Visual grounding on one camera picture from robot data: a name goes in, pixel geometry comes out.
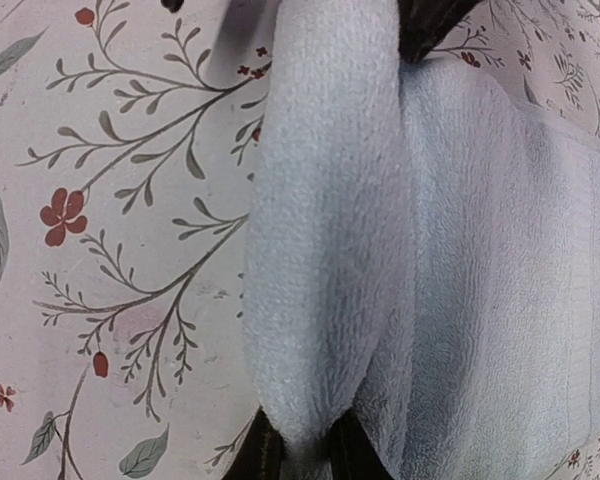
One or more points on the light blue towel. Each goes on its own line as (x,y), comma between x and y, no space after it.
(424,253)

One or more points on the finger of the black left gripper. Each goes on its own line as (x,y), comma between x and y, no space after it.
(423,24)

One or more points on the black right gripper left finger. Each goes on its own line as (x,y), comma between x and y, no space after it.
(261,454)

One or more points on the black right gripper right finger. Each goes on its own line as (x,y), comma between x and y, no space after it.
(352,456)

